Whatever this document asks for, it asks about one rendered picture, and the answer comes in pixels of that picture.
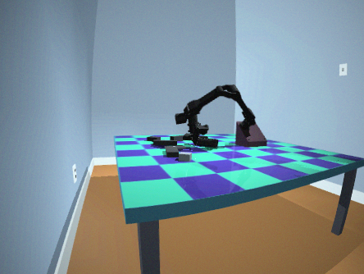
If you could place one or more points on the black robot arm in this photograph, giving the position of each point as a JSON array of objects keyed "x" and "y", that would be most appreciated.
[{"x": 193, "y": 108}]

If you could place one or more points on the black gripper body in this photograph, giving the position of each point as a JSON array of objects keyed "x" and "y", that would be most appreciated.
[{"x": 192, "y": 134}]

